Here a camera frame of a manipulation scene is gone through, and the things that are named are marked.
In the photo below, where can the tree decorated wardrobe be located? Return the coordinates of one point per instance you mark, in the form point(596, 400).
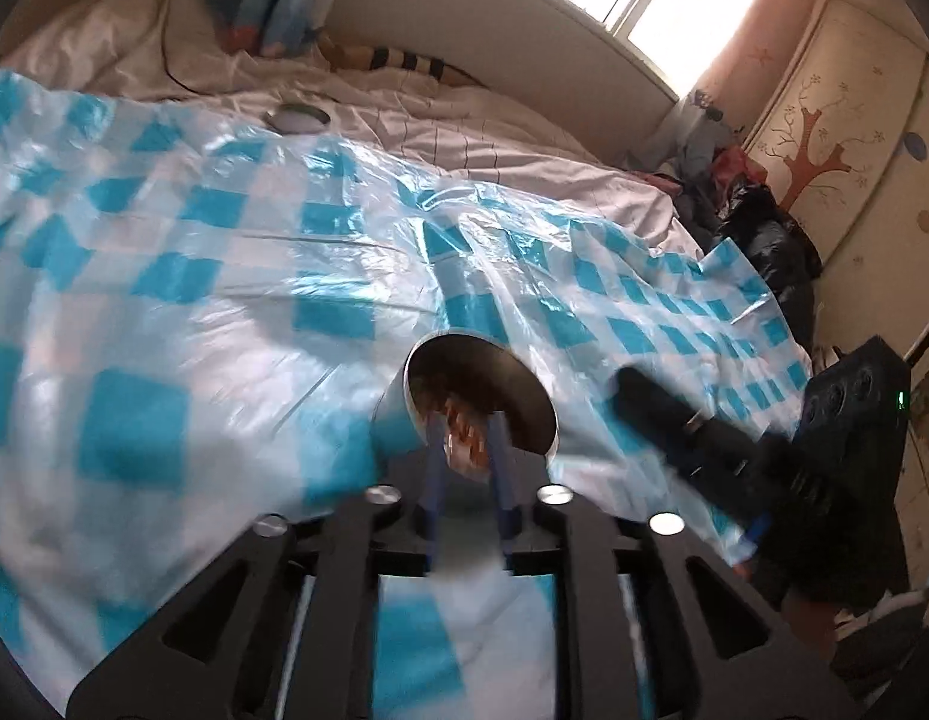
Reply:
point(846, 148)

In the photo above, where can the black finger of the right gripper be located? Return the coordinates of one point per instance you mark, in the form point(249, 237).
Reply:
point(659, 404)

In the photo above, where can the white headboard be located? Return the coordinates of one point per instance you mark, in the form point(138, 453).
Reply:
point(546, 54)

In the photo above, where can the white bed sheet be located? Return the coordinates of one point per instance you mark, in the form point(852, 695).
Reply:
point(159, 50)

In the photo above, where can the black clothes pile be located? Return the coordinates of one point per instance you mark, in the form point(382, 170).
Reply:
point(720, 194)

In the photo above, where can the round tin lid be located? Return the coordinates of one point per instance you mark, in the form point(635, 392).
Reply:
point(298, 119)

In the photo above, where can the silver metal tin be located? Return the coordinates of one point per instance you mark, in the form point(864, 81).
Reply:
point(463, 378)

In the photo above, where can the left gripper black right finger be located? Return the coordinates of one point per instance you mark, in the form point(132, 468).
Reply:
point(649, 625)

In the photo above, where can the striped cushion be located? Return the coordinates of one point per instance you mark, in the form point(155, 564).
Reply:
point(366, 58)

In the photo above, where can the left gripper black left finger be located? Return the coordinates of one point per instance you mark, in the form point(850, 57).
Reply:
point(283, 623)

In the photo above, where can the blue white checkered plastic sheet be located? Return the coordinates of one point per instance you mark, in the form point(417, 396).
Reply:
point(199, 316)

